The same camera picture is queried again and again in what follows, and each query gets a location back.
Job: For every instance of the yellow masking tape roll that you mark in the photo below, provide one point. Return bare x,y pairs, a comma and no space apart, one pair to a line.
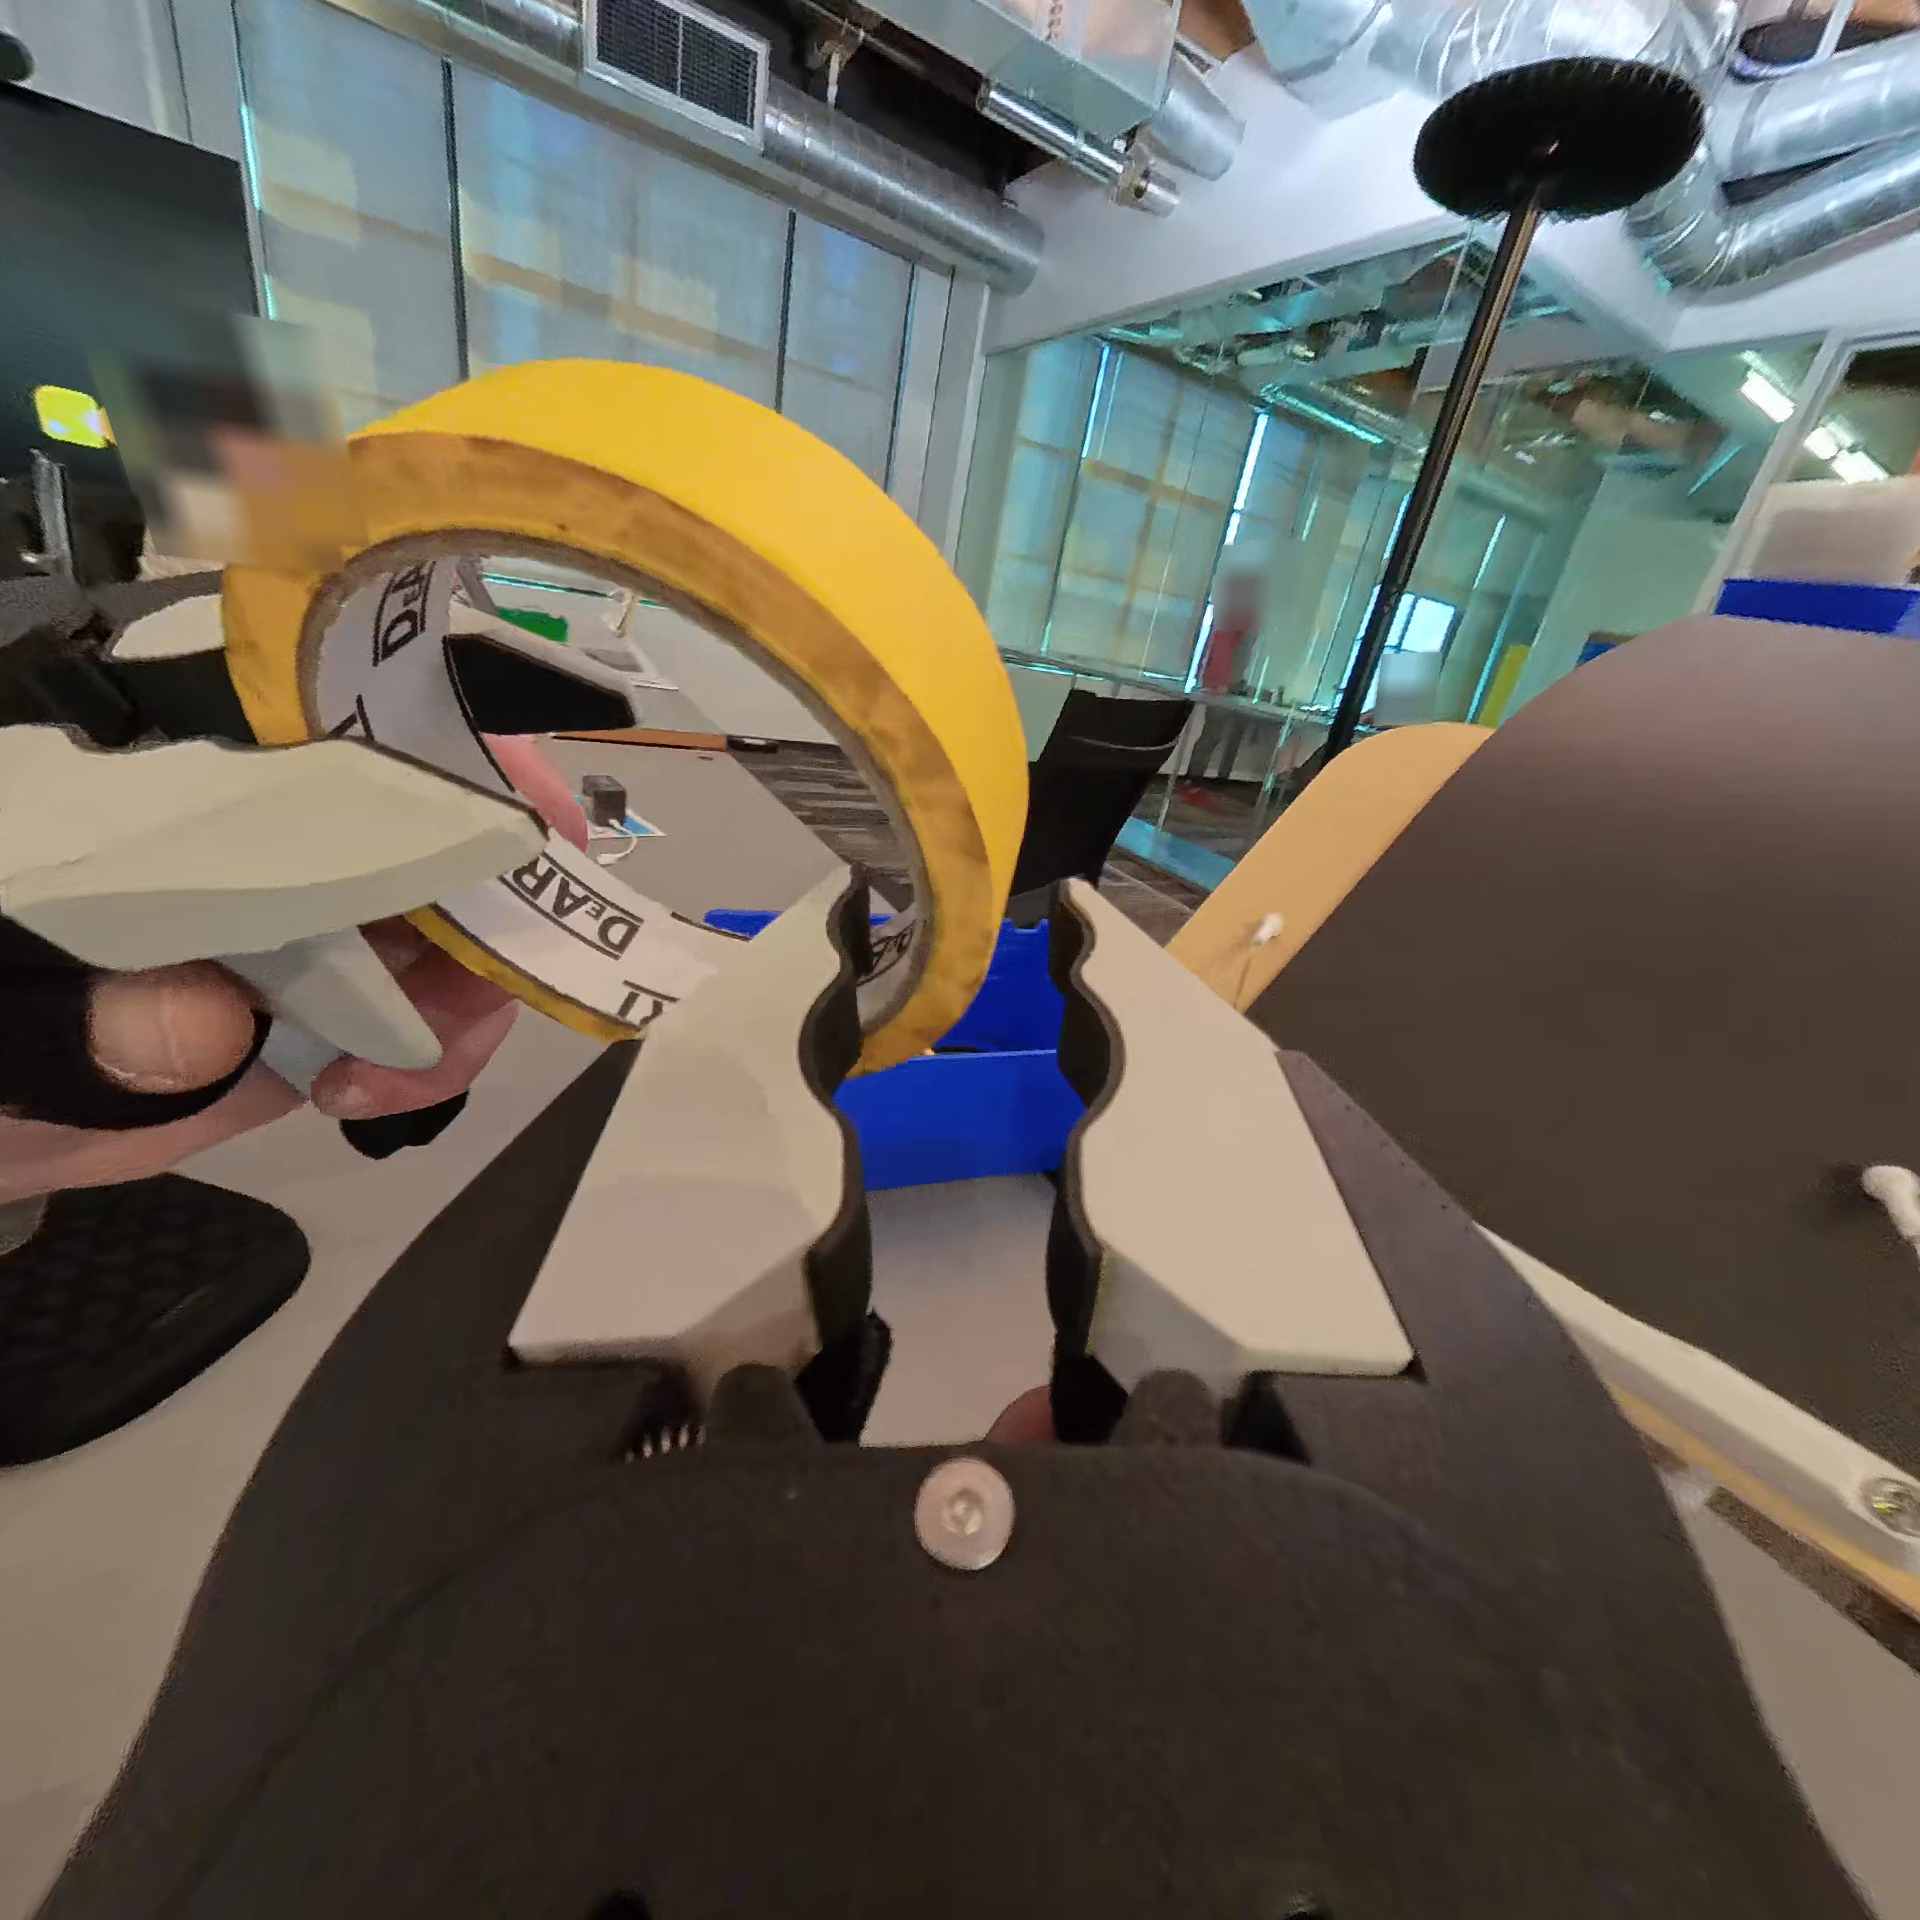
751,494

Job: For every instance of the silver rectangular duct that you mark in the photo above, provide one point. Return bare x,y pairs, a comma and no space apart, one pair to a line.
1049,75

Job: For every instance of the person's left hand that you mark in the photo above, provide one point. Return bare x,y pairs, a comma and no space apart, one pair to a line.
166,1036

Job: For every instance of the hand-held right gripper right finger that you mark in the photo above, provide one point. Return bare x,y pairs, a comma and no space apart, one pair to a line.
1244,1201

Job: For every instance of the black power adapter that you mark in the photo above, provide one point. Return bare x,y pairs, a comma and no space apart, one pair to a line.
605,798

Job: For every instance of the blue plastic bin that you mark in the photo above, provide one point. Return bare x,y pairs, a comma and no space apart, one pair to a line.
961,1109
1815,603

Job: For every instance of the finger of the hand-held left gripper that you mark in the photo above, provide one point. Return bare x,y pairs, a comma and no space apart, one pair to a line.
225,840
166,634

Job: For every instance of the green bin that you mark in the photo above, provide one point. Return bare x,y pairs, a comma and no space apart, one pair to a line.
529,621

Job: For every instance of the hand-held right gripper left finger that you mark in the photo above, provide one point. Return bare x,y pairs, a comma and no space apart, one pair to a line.
690,1201

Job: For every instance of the black office chair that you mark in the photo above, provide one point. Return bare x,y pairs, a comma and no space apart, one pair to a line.
1103,780

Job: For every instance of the black disc pole stand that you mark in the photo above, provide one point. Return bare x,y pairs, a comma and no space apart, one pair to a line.
1559,134

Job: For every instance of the large silver ceiling duct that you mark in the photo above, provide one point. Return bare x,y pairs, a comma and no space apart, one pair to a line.
1769,165

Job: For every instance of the small yellow device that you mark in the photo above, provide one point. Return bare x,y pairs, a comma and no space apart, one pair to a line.
71,417

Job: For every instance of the small white peg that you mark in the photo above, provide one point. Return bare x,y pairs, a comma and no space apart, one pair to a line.
1894,1196

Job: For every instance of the wooden board with black panel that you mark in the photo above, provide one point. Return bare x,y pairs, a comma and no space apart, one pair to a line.
1652,900

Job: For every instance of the white air vent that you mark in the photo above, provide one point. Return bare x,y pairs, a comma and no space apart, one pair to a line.
678,60

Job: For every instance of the black textured armrest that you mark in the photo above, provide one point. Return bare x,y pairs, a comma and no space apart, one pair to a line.
120,1306

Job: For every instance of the black television screen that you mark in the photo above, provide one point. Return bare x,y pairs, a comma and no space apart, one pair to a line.
120,253

